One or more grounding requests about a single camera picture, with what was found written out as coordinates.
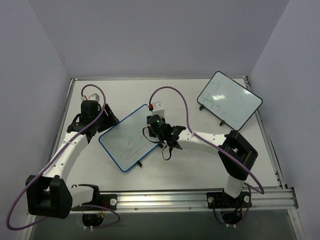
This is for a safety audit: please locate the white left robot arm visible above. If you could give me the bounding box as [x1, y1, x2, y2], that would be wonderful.
[25, 100, 119, 219]

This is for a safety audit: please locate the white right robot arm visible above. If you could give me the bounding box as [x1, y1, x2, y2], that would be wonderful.
[146, 114, 258, 207]

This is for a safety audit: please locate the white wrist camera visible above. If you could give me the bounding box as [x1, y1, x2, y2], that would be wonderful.
[148, 101, 165, 118]
[88, 93, 100, 102]

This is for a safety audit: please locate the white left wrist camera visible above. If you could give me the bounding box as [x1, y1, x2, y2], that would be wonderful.
[88, 93, 100, 102]

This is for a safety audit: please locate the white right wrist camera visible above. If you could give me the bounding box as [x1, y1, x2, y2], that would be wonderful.
[148, 101, 165, 118]

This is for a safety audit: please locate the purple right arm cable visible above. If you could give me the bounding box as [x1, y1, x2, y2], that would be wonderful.
[148, 86, 265, 226]

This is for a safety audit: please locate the black framed whiteboard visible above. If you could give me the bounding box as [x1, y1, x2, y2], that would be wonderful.
[196, 71, 263, 131]

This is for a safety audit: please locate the aluminium mounting rail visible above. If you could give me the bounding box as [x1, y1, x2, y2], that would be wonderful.
[24, 186, 299, 216]

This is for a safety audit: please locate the blue framed whiteboard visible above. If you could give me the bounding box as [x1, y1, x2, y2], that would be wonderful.
[98, 104, 159, 173]

